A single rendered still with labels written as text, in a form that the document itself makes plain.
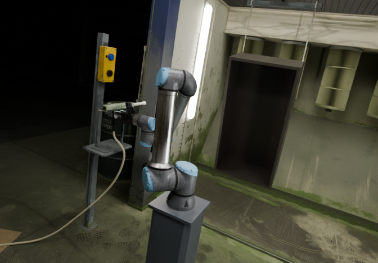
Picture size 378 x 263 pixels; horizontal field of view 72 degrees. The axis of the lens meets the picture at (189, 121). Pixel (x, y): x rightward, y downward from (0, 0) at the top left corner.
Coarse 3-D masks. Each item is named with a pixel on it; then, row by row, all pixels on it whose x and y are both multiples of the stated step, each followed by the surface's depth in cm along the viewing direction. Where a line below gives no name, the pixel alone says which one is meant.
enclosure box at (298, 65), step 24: (240, 72) 263; (264, 72) 252; (288, 72) 243; (240, 96) 272; (264, 96) 260; (288, 96) 250; (240, 120) 281; (264, 120) 269; (288, 120) 230; (240, 144) 291; (264, 144) 278; (216, 168) 274; (240, 168) 283; (264, 168) 287
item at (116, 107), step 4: (108, 104) 187; (112, 104) 192; (116, 104) 194; (120, 104) 198; (124, 104) 200; (132, 104) 209; (136, 104) 215; (140, 104) 220; (144, 104) 225; (108, 108) 185; (112, 108) 189; (116, 108) 193; (120, 108) 199; (124, 108) 202; (112, 112) 194; (112, 116) 196; (112, 120) 197; (116, 120) 198; (112, 124) 197; (116, 124) 199; (112, 128) 198
